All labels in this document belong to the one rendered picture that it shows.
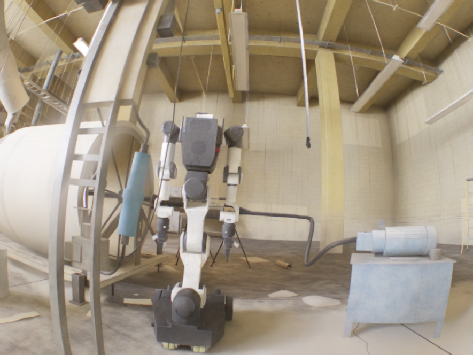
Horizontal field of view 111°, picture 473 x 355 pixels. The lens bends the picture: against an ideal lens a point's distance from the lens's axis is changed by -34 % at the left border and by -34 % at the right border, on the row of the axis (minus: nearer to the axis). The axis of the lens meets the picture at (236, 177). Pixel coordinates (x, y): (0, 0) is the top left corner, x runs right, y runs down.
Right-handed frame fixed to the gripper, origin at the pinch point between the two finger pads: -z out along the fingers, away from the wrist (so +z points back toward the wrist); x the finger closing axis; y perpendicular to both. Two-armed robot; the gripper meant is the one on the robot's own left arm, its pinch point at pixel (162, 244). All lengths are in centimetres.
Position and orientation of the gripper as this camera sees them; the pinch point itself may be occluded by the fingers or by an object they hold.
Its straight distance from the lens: 169.8
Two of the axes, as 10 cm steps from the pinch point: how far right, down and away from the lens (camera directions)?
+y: -10.0, -0.7, -0.6
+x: -0.6, -0.3, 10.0
